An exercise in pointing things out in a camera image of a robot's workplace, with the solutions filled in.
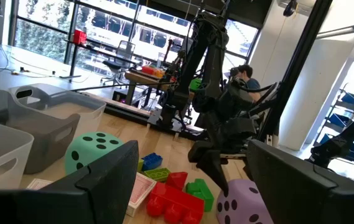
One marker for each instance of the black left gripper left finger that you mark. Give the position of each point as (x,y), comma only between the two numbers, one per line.
(102,199)

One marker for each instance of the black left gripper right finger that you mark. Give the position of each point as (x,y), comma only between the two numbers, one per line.
(304,199)

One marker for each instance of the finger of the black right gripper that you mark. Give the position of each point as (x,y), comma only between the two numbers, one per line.
(209,161)

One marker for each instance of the green two-stud chunky block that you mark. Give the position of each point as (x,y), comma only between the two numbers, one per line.
(201,193)

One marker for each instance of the red wedge block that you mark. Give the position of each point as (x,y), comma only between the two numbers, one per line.
(176,180)

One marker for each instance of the playing card box red back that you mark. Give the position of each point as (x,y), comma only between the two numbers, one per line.
(141,193)

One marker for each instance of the purple foam die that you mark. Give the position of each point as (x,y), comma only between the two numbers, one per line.
(242,199)

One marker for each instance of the lime green small brick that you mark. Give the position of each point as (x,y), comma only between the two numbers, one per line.
(140,165)

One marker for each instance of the large red multi-stud block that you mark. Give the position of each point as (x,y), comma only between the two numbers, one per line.
(173,199)

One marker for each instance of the teal foam die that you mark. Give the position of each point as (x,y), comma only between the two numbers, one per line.
(83,149)

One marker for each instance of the blue small brick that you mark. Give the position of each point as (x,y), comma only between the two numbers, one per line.
(151,161)

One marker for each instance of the playing card box pink print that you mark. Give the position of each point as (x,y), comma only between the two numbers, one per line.
(38,184)

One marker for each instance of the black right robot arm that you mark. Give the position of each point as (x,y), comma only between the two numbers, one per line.
(214,62)

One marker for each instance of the person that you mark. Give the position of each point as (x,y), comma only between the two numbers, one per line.
(251,84)

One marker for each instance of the green plastic object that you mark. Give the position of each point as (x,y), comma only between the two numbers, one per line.
(195,84)

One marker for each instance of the grey plastic bin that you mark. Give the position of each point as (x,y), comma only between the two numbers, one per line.
(46,140)

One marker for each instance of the clear plastic bin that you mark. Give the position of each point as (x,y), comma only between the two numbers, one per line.
(2,146)
(92,118)

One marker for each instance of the orange red container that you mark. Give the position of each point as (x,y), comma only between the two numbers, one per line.
(151,71)

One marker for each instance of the wooden side table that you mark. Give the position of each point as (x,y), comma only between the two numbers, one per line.
(139,77)

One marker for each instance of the blue shelving rack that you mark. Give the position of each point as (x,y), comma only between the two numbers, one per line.
(351,99)

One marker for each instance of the black mesh office chair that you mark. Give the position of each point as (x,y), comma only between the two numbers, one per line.
(123,51)

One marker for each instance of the black standing desk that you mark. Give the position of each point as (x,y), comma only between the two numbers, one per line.
(72,59)

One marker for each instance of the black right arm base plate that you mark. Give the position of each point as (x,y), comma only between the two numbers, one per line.
(164,118)

